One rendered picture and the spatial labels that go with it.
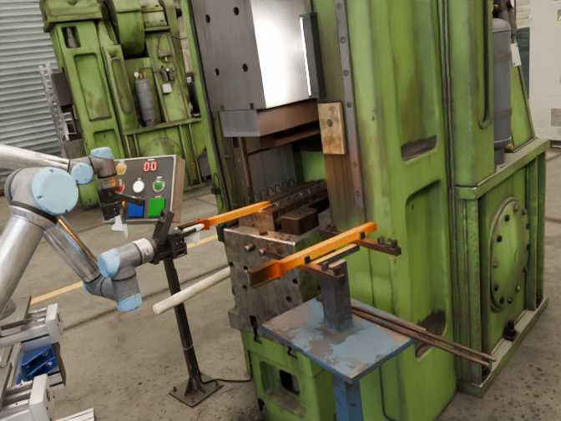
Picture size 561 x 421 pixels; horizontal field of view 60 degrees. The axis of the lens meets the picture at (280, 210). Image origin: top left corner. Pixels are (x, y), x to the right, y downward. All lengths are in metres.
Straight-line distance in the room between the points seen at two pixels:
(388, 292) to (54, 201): 1.11
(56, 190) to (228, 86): 0.76
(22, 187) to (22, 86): 8.28
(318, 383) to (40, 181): 1.24
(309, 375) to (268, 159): 0.90
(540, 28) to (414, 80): 5.19
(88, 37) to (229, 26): 4.94
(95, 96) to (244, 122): 4.95
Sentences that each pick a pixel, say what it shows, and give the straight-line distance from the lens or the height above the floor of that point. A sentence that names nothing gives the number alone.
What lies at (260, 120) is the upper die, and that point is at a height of 1.32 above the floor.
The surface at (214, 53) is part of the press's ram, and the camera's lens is 1.84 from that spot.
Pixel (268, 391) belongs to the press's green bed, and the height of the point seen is 0.17.
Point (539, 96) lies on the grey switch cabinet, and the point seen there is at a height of 0.65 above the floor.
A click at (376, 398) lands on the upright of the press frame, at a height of 0.21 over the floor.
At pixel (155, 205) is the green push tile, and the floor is 1.02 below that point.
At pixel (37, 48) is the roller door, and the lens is 9.70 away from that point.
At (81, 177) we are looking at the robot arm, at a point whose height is 1.22.
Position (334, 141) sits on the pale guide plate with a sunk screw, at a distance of 1.67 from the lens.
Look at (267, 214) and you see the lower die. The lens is 1.80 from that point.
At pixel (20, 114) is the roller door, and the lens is 9.59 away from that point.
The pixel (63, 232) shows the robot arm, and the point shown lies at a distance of 1.52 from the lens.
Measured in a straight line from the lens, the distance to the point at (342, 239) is 1.40.
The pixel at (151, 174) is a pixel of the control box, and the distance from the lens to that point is 2.14.
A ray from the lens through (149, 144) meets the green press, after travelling 6.64.
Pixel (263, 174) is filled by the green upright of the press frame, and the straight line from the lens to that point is 2.10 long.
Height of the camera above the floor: 1.51
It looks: 17 degrees down
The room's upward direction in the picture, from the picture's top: 8 degrees counter-clockwise
